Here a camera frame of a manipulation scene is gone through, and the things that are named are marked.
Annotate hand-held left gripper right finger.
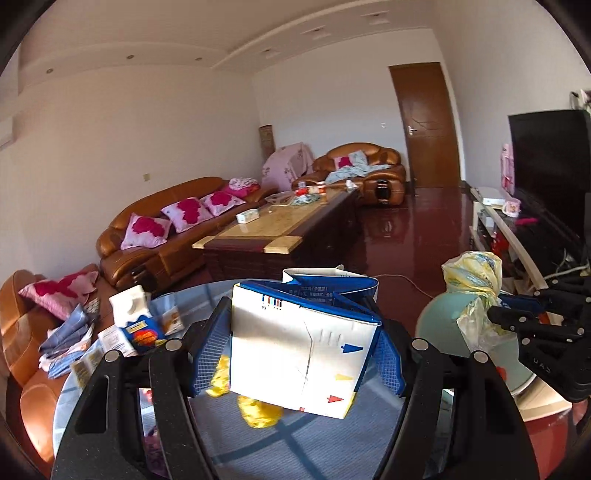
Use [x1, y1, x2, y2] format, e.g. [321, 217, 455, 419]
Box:
[365, 318, 541, 480]

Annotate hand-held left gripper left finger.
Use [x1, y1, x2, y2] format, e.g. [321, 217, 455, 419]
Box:
[51, 296, 232, 480]

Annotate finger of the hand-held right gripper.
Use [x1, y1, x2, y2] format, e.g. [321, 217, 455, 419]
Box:
[487, 305, 589, 344]
[500, 276, 591, 320]

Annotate pale printed plastic bag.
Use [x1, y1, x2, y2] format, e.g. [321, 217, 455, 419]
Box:
[441, 250, 505, 354]

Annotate mint green trash bin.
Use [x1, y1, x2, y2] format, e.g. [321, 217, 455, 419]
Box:
[414, 292, 539, 398]

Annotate small snack packet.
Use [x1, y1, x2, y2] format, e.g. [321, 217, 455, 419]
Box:
[159, 307, 185, 335]

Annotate upright blue white milk carton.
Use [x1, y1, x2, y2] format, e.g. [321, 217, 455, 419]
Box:
[108, 285, 169, 354]

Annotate beige TV stand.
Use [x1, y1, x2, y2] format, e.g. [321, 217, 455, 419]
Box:
[468, 187, 591, 422]

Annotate white rectangular box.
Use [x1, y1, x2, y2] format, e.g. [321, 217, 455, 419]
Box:
[97, 323, 139, 358]

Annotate brown leather three-seat sofa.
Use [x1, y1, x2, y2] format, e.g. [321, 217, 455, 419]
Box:
[96, 176, 278, 291]

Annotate white set-top box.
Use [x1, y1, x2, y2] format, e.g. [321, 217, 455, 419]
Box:
[478, 187, 509, 206]

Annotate seaweed snack packet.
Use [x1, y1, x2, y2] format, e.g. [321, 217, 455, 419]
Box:
[81, 345, 109, 372]
[69, 353, 98, 388]

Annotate pink package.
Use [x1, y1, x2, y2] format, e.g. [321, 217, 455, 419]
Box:
[500, 143, 515, 197]

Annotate black television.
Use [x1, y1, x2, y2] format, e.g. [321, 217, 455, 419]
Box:
[508, 109, 591, 245]

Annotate folded blue plaid bedsheet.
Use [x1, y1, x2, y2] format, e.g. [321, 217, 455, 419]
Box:
[38, 303, 95, 379]

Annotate dark wooden coffee table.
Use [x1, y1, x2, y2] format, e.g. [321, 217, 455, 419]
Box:
[191, 189, 363, 282]

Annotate folded pink blanket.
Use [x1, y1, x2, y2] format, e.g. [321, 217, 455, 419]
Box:
[224, 176, 260, 198]

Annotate brown leather armchair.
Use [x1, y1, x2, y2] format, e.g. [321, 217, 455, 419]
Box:
[291, 142, 407, 206]

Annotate brown leather chaise sofa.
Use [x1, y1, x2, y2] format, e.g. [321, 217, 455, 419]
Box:
[0, 264, 116, 467]

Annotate brown wooden door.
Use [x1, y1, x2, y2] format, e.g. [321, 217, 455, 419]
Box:
[389, 62, 462, 188]

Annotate light blue clothes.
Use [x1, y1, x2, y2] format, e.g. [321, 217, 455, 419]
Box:
[325, 151, 393, 183]

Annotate pink floral cloth cover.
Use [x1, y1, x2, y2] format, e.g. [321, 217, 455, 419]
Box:
[261, 142, 315, 191]

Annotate tangle of cables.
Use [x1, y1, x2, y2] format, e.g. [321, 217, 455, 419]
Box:
[545, 249, 591, 278]

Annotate white power cable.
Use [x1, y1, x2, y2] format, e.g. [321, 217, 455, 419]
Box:
[376, 274, 432, 296]

